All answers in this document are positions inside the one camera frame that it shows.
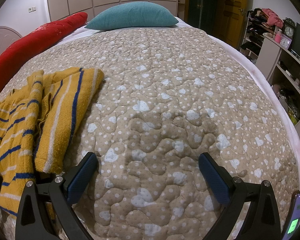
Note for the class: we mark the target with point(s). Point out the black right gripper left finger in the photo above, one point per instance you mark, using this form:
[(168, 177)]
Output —
[(33, 220)]

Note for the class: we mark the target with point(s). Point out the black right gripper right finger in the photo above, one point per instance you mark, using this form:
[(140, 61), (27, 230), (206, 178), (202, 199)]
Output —
[(262, 220)]

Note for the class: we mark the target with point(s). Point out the yellow striped knit sweater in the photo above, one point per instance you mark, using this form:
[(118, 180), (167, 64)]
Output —
[(37, 124)]

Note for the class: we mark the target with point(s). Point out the cluttered clothes rack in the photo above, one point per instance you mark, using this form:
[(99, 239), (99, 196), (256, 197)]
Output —
[(253, 36)]

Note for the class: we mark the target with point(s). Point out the pink clothing pile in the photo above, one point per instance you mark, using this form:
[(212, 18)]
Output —
[(272, 18)]

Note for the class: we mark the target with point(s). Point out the smartphone with lit screen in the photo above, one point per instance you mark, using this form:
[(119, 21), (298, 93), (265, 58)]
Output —
[(293, 218)]

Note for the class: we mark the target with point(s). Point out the red floral duvet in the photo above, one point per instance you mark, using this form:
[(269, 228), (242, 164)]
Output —
[(36, 42)]

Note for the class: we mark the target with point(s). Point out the white bed sheet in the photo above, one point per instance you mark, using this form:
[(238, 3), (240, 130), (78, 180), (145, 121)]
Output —
[(254, 72)]

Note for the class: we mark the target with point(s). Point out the white shelving unit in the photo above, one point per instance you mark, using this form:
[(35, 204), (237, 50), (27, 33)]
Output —
[(282, 71)]

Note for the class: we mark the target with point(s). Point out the white scalloped headboard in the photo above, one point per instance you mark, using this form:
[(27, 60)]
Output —
[(7, 37)]

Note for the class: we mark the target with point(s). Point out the beige heart quilted bedspread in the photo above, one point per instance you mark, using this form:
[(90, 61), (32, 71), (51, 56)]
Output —
[(168, 95)]

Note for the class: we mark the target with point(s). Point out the small pink alarm clock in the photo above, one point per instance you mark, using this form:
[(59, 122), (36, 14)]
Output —
[(285, 41)]

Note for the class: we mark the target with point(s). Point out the pink bottle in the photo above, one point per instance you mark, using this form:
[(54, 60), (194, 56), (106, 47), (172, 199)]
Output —
[(278, 36)]

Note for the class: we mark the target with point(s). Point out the dark mantel clock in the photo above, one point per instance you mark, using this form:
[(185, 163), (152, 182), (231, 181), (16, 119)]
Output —
[(289, 27)]

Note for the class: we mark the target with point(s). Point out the brown wooden door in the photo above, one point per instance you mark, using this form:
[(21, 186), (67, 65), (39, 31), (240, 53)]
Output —
[(233, 15)]

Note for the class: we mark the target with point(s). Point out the teal pillow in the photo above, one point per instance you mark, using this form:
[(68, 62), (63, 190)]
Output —
[(133, 14)]

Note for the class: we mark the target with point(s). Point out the wall light switch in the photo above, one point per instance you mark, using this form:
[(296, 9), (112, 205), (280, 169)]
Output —
[(31, 9)]

